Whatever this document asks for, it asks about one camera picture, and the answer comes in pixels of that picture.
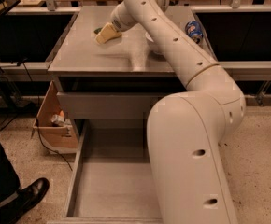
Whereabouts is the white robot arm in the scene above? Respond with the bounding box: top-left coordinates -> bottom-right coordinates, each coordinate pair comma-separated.
96,0 -> 246,224

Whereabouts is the black floor cable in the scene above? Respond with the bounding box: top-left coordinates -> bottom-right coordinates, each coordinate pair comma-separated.
35,118 -> 74,172

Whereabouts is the white bowl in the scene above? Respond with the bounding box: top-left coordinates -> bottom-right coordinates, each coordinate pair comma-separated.
145,33 -> 162,55

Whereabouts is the crumpled item in box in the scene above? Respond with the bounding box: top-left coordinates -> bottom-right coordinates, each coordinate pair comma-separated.
50,111 -> 71,127

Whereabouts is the open grey middle drawer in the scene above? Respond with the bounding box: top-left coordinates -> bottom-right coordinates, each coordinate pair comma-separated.
48,119 -> 163,224

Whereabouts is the black leather shoe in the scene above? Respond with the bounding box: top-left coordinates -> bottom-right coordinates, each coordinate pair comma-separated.
0,177 -> 50,224

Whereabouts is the green and yellow sponge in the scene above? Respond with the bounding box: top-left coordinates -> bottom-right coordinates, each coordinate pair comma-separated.
94,27 -> 103,34

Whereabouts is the blue soda can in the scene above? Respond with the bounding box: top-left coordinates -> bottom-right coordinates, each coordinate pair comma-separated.
185,21 -> 203,44

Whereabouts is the cardboard box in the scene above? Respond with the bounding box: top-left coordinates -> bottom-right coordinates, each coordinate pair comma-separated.
33,82 -> 78,154

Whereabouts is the grey drawer cabinet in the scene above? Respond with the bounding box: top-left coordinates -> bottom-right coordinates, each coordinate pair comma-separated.
47,5 -> 221,224

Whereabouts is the closed grey top drawer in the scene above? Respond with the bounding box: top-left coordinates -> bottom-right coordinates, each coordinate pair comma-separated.
57,92 -> 163,119

